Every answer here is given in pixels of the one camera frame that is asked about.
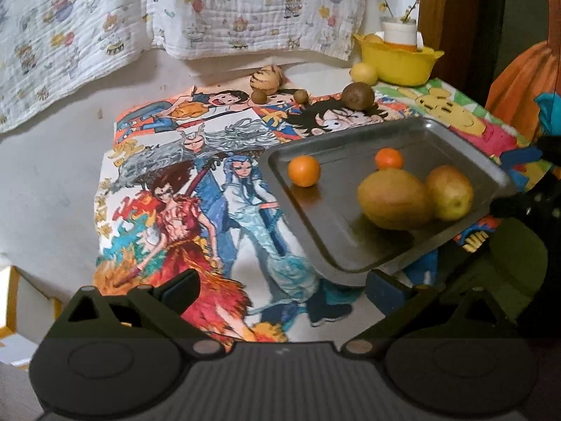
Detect small orange tangerine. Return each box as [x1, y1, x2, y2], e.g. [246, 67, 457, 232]
[287, 155, 322, 187]
[374, 147, 404, 170]

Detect large brown kiwi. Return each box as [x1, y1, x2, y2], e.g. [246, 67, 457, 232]
[340, 82, 374, 111]

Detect yellow lemon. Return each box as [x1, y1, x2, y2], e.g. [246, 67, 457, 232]
[349, 62, 378, 87]

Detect small brown kiwi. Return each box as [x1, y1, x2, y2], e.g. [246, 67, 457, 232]
[293, 89, 309, 107]
[251, 89, 268, 106]

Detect striped pepino melon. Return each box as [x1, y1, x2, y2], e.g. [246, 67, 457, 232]
[250, 68, 279, 96]
[262, 64, 286, 87]

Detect yellow green pear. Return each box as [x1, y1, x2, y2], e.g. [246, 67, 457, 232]
[425, 165, 474, 221]

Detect orange dress painting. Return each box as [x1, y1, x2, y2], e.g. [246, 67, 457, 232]
[486, 0, 560, 141]

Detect large green yellow mango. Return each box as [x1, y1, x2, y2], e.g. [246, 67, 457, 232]
[357, 168, 434, 231]

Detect yellow plastic bowl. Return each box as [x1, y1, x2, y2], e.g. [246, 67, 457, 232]
[354, 33, 444, 87]

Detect grey metal baking tray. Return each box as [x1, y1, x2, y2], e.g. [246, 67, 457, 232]
[259, 118, 515, 286]

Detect white and orange cup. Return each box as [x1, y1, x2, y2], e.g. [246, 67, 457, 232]
[381, 18, 418, 51]

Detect colourful anime drawings mat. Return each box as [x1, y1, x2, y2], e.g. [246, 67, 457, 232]
[93, 81, 527, 346]

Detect dried flower twig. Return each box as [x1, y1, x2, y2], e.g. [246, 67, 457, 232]
[378, 0, 421, 25]

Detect white cartoon print blanket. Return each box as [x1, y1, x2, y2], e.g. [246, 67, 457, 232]
[1, 0, 365, 132]

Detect wooden door frame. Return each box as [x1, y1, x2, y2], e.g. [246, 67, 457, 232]
[418, 0, 506, 105]

